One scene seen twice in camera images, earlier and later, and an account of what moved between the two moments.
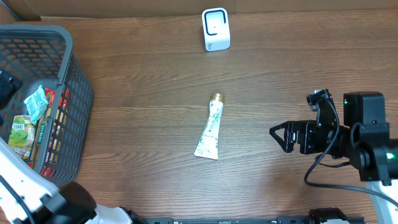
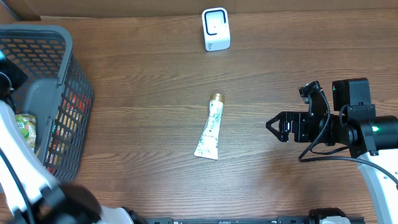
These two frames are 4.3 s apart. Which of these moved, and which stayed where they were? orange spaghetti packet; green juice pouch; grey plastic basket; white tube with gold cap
Moved: orange spaghetti packet
Stayed: white tube with gold cap; green juice pouch; grey plastic basket
